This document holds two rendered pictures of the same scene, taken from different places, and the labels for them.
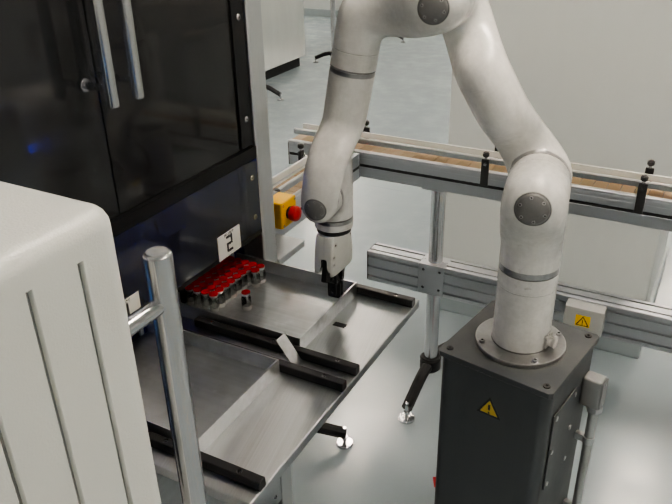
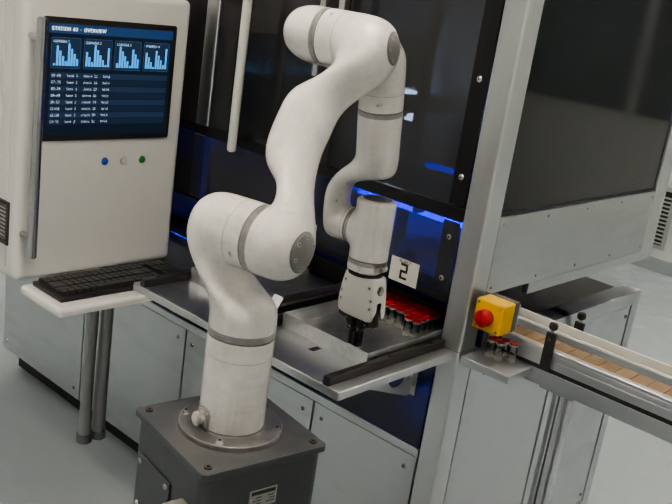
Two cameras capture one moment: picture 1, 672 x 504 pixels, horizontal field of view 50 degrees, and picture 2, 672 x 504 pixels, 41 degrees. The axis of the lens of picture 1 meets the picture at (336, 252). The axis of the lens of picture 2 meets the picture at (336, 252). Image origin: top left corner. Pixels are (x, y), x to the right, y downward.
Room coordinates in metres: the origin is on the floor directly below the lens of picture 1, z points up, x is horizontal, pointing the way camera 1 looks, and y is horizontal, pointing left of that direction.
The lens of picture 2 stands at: (1.72, -1.81, 1.66)
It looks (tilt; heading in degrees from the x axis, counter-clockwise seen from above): 17 degrees down; 101
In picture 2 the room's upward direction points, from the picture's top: 8 degrees clockwise
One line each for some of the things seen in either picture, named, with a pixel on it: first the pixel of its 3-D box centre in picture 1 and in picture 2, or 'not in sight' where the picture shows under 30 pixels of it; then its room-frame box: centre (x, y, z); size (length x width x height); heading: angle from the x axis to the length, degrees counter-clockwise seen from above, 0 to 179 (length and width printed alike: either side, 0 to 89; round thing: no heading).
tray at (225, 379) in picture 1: (169, 378); (273, 280); (1.14, 0.33, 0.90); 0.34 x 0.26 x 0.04; 61
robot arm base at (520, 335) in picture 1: (524, 305); (235, 380); (1.29, -0.39, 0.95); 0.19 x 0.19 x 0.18
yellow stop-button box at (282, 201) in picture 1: (278, 210); (495, 314); (1.71, 0.15, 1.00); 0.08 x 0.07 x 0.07; 61
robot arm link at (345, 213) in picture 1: (332, 186); (371, 227); (1.42, 0.00, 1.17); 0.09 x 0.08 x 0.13; 161
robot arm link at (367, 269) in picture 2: (334, 220); (367, 264); (1.43, 0.00, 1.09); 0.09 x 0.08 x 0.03; 151
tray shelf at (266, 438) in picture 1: (250, 353); (299, 316); (1.25, 0.19, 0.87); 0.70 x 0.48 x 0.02; 151
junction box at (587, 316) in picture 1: (584, 317); not in sight; (1.93, -0.78, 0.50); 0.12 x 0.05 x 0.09; 61
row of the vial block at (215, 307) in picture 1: (234, 286); (395, 316); (1.48, 0.24, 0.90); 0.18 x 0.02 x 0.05; 151
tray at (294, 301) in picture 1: (265, 297); (372, 325); (1.43, 0.16, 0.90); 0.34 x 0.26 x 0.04; 61
